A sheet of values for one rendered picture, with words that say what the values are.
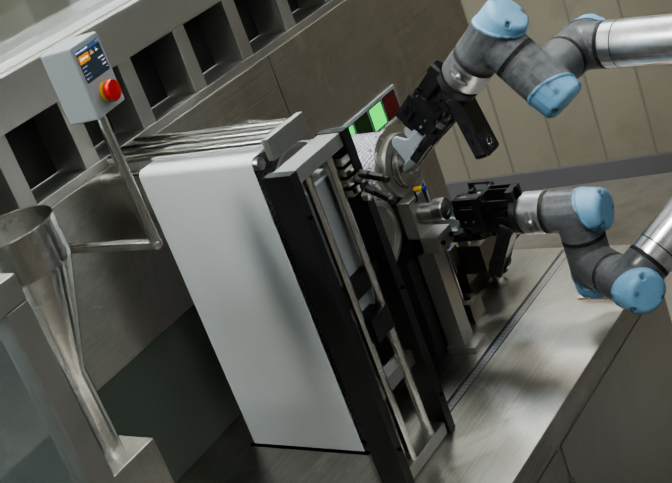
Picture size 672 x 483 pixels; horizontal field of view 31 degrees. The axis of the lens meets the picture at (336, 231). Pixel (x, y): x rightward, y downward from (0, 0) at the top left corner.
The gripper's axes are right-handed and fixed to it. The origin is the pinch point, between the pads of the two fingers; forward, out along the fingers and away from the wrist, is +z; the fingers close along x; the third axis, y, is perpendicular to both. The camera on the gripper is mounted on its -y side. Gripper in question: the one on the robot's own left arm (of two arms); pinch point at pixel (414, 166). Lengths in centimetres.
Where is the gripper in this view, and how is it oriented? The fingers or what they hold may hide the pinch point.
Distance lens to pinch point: 209.0
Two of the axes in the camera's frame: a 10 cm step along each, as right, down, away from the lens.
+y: -7.6, -6.4, 1.0
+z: -4.1, 5.9, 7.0
